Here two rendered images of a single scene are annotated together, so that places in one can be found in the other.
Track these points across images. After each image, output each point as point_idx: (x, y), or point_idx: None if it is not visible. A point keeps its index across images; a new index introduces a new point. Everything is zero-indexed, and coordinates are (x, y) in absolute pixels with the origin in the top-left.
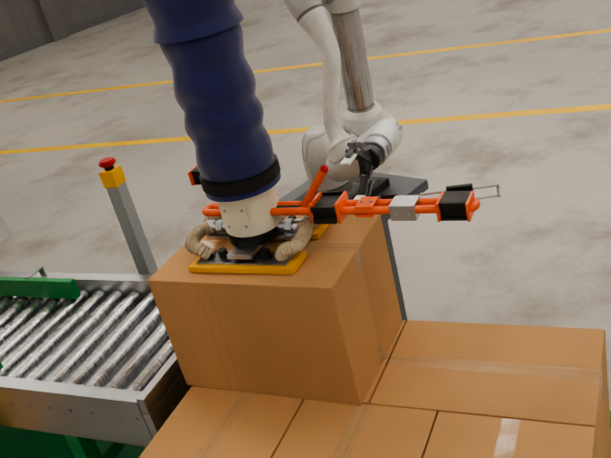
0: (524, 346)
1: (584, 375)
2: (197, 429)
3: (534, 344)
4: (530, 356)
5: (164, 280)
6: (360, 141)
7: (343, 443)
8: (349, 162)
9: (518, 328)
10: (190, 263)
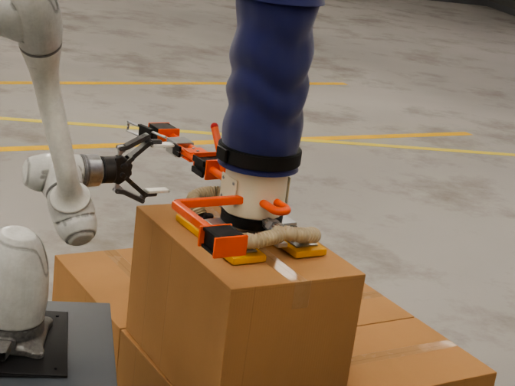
0: (104, 275)
1: (115, 253)
2: (363, 373)
3: (98, 273)
4: (113, 271)
5: (352, 265)
6: (78, 175)
7: None
8: (167, 142)
9: (83, 281)
10: (316, 262)
